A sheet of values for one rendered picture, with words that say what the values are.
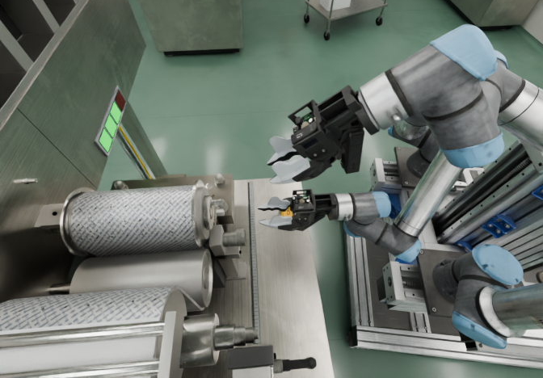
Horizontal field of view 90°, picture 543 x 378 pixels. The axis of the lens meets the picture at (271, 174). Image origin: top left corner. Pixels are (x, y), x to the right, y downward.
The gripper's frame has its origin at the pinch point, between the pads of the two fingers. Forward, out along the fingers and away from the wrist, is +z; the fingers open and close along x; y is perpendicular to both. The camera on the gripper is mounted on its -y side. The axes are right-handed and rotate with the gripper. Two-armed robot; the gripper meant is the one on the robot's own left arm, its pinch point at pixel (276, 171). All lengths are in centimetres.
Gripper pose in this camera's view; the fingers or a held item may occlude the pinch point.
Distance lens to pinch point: 52.8
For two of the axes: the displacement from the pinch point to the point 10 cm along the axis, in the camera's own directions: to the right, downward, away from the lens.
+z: -7.6, 4.2, 4.9
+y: -6.4, -4.0, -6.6
